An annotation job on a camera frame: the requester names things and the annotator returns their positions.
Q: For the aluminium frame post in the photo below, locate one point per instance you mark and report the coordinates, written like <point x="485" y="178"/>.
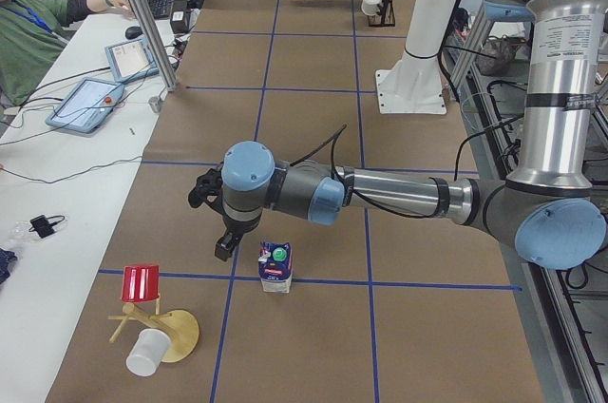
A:
<point x="150" y="30"/>

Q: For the black box near keyboard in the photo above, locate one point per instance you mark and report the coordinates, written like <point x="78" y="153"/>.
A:
<point x="180" y="17"/>

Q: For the small black device with cable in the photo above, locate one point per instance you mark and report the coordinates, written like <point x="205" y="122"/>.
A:
<point x="44" y="226"/>

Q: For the red plastic cup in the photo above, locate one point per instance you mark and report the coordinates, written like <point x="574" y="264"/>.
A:
<point x="140" y="282"/>

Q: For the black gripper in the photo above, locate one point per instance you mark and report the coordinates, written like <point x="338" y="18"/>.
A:
<point x="236" y="226"/>

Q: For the white lower mug on rack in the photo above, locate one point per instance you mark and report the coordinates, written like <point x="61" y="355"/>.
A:
<point x="370" y="7"/>

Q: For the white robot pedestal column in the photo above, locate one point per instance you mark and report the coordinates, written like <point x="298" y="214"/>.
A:
<point x="414" y="84"/>

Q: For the near blue teach pendant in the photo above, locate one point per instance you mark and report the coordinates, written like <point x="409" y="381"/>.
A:
<point x="87" y="106"/>

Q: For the far blue teach pendant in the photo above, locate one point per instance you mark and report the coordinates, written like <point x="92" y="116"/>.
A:
<point x="131" y="60"/>

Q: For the white plastic cup on tree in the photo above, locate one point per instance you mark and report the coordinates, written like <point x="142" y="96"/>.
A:
<point x="147" y="353"/>

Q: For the small metal cylinder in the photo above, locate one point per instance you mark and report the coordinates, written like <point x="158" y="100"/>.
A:
<point x="155" y="104"/>

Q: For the crumpled clear plastic bag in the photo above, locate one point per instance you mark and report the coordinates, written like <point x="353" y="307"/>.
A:
<point x="22" y="233"/>

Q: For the dark blue cloth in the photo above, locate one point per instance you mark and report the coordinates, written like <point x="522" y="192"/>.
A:
<point x="7" y="259"/>

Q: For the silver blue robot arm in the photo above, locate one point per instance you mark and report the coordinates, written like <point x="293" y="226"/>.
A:
<point x="542" y="209"/>

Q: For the black computer mouse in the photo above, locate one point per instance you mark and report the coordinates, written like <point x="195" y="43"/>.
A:
<point x="133" y="32"/>

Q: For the white blue milk carton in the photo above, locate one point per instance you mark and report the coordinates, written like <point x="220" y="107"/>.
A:
<point x="275" y="267"/>

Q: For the person in green shirt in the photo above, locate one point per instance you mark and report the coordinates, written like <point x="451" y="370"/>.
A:
<point x="33" y="36"/>

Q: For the blue teach pendant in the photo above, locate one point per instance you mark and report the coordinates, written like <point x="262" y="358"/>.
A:
<point x="131" y="60"/>
<point x="87" y="106"/>

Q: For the black wooden mug rack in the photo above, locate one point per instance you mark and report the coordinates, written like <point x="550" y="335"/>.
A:
<point x="385" y="17"/>

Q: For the wooden cup tree stand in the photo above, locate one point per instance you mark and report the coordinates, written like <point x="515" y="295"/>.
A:
<point x="180" y="326"/>

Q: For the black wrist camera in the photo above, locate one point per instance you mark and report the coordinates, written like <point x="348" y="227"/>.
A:
<point x="208" y="190"/>

